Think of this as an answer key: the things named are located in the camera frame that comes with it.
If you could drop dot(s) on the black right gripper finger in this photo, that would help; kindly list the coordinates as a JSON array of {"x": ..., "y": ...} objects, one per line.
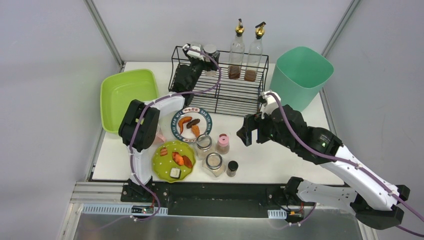
[
  {"x": 254, "y": 122},
  {"x": 245, "y": 133}
]

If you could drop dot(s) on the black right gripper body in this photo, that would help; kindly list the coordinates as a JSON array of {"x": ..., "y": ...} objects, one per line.
[{"x": 257, "y": 128}]

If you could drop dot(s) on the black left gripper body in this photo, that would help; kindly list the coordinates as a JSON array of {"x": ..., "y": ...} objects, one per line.
[{"x": 197, "y": 62}]

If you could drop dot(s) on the pink lid spice jar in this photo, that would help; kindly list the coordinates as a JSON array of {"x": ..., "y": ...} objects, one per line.
[{"x": 223, "y": 144}]

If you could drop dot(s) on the black lid spice jar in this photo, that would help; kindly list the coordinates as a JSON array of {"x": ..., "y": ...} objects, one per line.
[{"x": 232, "y": 168}]

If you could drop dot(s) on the silver lid pellet jar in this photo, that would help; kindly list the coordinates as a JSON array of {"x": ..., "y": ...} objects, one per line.
[{"x": 212, "y": 51}]

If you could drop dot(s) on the glass jar with metal ring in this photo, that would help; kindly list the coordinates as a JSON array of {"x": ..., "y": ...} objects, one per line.
[{"x": 203, "y": 146}]

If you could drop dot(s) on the glass jar with beige powder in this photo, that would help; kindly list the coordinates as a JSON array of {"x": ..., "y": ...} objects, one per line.
[{"x": 214, "y": 164}]

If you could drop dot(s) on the white plate with blue rim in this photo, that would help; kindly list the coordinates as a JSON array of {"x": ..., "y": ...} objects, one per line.
[{"x": 205, "y": 125}]

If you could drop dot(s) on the oil bottle with gold cap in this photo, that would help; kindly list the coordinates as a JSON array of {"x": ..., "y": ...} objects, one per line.
[{"x": 236, "y": 52}]

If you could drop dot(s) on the oil bottle with black spout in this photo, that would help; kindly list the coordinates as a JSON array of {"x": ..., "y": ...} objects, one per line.
[{"x": 255, "y": 54}]

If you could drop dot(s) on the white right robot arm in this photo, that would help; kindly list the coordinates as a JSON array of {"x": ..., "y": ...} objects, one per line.
[{"x": 372, "y": 200}]

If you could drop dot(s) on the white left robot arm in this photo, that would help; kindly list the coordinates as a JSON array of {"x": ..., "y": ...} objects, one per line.
[{"x": 139, "y": 125}]

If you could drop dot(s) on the orange shrimp toy food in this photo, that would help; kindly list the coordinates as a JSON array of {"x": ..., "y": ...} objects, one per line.
[{"x": 183, "y": 121}]

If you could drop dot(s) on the dark sea cucumber toy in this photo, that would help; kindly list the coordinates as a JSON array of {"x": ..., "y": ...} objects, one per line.
[{"x": 193, "y": 122}]

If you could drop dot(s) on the orange fried food piece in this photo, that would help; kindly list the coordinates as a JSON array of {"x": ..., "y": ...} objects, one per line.
[{"x": 195, "y": 130}]

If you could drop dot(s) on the green plastic waste bin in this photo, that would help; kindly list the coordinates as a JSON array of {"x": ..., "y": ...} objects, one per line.
[{"x": 299, "y": 75}]

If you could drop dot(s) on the red sausage toy piece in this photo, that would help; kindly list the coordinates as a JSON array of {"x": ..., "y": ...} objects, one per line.
[{"x": 187, "y": 162}]

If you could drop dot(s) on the pink cup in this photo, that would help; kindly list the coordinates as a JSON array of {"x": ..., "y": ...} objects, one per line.
[{"x": 159, "y": 137}]

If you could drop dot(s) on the lime green plastic basin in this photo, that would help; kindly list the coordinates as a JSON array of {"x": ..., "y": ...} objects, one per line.
[{"x": 117, "y": 91}]

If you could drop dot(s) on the green polka dot plate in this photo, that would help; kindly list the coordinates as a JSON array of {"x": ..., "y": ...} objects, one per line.
[{"x": 162, "y": 165}]

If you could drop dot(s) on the sausage slice toy food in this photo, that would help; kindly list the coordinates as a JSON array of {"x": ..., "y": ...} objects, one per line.
[{"x": 163, "y": 151}]

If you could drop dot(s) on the white sushi toy piece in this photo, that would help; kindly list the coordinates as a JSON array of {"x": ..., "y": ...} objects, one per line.
[{"x": 175, "y": 173}]

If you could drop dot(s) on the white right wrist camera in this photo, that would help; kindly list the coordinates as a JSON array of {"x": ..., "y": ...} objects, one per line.
[{"x": 271, "y": 101}]

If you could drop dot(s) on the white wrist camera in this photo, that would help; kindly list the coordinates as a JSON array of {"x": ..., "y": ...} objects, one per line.
[
  {"x": 193, "y": 51},
  {"x": 271, "y": 101}
]

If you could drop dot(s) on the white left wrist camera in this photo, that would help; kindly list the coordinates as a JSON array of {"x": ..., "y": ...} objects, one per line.
[{"x": 193, "y": 51}]

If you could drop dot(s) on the black wire rack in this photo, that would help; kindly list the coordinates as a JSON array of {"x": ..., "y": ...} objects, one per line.
[{"x": 232, "y": 97}]

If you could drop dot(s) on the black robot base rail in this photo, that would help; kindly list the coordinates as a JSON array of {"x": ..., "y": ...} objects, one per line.
[{"x": 201, "y": 199}]

